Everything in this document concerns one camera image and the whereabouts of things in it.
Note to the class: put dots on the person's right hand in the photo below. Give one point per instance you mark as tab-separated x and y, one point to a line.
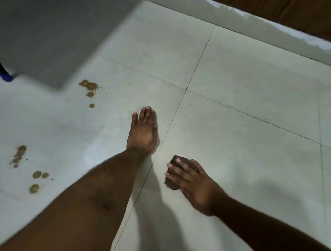
199	188

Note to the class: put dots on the person's left hand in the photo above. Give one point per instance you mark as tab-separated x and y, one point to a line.
142	134

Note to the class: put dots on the dark brown scrubbing sponge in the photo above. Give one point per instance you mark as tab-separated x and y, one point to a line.
170	185

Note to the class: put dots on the person's right forearm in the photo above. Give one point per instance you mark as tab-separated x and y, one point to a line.
258	230

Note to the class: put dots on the person's left forearm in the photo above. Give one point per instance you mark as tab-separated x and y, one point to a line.
77	207

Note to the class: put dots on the blue object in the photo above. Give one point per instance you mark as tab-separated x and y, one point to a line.
6	77

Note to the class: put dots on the dark brown wooden panel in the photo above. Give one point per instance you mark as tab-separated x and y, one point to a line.
284	13

